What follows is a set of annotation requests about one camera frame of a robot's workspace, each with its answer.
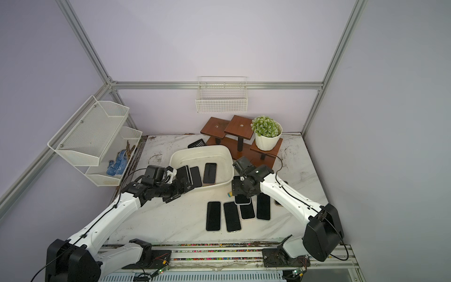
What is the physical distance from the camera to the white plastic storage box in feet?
3.37

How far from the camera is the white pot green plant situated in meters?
0.84

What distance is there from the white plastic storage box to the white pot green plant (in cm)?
23
